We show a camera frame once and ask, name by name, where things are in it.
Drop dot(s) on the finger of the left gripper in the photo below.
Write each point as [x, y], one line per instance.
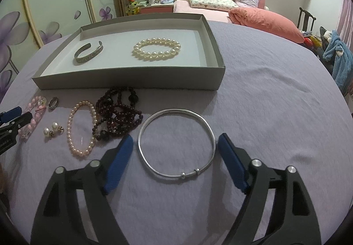
[10, 130]
[7, 116]

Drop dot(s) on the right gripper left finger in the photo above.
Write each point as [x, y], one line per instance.
[74, 208]

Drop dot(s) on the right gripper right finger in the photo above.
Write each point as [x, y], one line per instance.
[293, 219]

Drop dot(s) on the pearl earrings pair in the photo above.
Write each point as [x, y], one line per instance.
[55, 130]

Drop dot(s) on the thin silver bangle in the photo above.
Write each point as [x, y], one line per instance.
[183, 175]

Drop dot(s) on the purple tablecloth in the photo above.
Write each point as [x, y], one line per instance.
[276, 101]

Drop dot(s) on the floral wardrobe doors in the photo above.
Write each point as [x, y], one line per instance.
[27, 25]

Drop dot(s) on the blue clothing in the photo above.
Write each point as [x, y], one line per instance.
[342, 69]

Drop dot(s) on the grey cardboard tray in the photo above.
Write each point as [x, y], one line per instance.
[161, 50]

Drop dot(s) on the pink bedside table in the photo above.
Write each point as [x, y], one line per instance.
[145, 8]

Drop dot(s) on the pink curtain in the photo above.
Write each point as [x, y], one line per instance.
[345, 23]

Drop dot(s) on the coral folded duvet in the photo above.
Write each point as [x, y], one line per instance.
[266, 21]

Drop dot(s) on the dark wooden chair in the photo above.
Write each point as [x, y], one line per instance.
[307, 20]

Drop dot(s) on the pink bed mattress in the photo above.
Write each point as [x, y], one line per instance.
[183, 6]

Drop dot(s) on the white patterned pillow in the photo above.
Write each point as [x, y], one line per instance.
[217, 5]

